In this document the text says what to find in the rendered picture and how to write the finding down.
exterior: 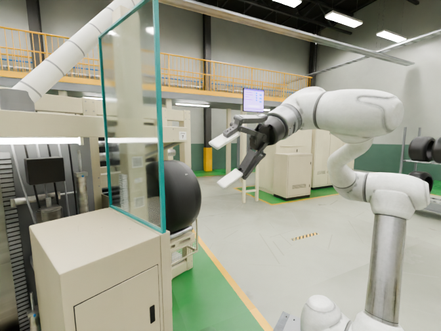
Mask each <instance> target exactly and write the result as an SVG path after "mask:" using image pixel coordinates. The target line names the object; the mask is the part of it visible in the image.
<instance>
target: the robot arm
mask: <svg viewBox="0 0 441 331"><path fill-rule="evenodd" d="M403 116H404V107H403V104H402V102H401V101H400V100H399V98H398V97H397V96H395V95H393V94H390V93H387V92H384V91H378V90H372V89H342V90H337V91H325V90H324V89H322V88H321V87H306V88H304V89H301V90H299V91H297V92H296V93H293V94H292V95H291V96H289V97H287V98H286V99H285V100H284V101H283V102H282V104H281V105H279V106H278V107H276V108H275V109H273V110H272V111H271V112H269V113H267V115H264V114H261V113H258V114H255V115H235V116H234V122H230V127H229V128H228V129H226V130H224V131H223V132H222V134H221V135H219V136H218V137H216V138H215V139H213V140H212V141H210V142H209V144H210V145H211V146H212V147H213V148H215V149H217V150H218V149H220V148H222V147H223V146H224V145H226V144H228V143H229V142H231V141H233V140H234V139H235V138H237V137H239V136H240V132H242V133H247V134H249V135H251V136H250V138H249V140H250V143H249V148H248V149H247V151H248V153H247V154H246V156H245V158H244V159H243V161H242V163H241V164H240V166H239V168H238V169H234V170H233V171H231V172H230V173H229V174H228V175H226V176H224V177H223V178H222V179H221V180H219V181H218V182H217V184H218V185H219V186H220V187H221V188H223V189H226V188H227V187H229V186H230V185H231V184H232V183H234V182H235V181H237V180H238V179H239V178H242V179H243V180H246V179H247V178H248V176H249V175H250V174H251V172H252V171H253V170H254V169H255V168H256V166H257V165H258V164H259V162H260V161H261V160H262V159H263V158H264V157H265V156H266V154H265V153H264V149H265V148H266V147H267V146H269V145H274V144H276V143H277V142H279V141H280V140H281V141H282V140H285V139H287V138H288V137H290V136H291V135H292V134H294V133H296V132H297V131H298V130H307V129H322V130H326V131H329V132H330V133H331V134H332V135H334V136H336V137H337V138H338V139H340V140H341V141H343V142H344V143H346V144H345V145H344V146H342V147H341V148H339V149H338V150H336V151H335V152H334V153H332V154H331V156H330V157H329V158H328V160H327V170H328V172H329V176H330V180H331V183H332V185H333V188H334V189H335V190H336V191H337V192H338V193H339V194H340V195H341V196H342V197H343V198H345V199H347V200H352V201H359V202H367V203H370V206H371V210H372V212H373V214H375V217H374V224H373V236H372V243H371V255H370V261H369V274H368V280H367V292H366V305H365V310H363V311H361V312H359V313H358V314H357V315H356V318H355V320H354V322H353V321H351V320H350V319H349V318H348V317H346V316H345V315H344V314H343V313H342V312H341V310H340V309H339V307H338V306H337V305H336V304H335V303H334V302H333V301H332V300H331V299H329V298H327V297H325V296H322V295H314V296H311V297H310V298H309V299H308V300H307V301H306V303H305V305H304V306H303V309H302V312H301V331H404V330H403V328H402V327H401V326H400V325H399V324H398V321H399V312H400V296H401V287H402V271H403V262H404V250H405V241H406V225H407V223H406V220H410V219H411V217H412V215H413V213H414V212H415V210H422V209H424V208H426V207H427V206H428V205H429V204H430V194H429V184H428V183H427V182H425V181H423V180H421V179H419V178H416V177H413V176H411V175H404V174H399V173H381V172H378V173H364V172H357V171H353V170H352V169H351V168H349V167H348V166H347V165H346V164H347V163H349V162H351V161H353V160H354V159H356V158H357V157H359V156H361V155H362V154H364V153H365V152H366V151H368V149H369V148H370V147H371V145H372V143H373V138H374V137H380V136H382V135H386V134H388V133H391V132H393V131H394V130H395V129H396V128H397V127H398V126H399V125H400V123H401V122H402V119H403ZM243 123H257V126H256V128H255V129H252V128H249V127H246V126H243V125H242V124H243ZM238 131H240V132H238ZM252 149H254V150H257V151H256V152H254V151H252Z"/></svg>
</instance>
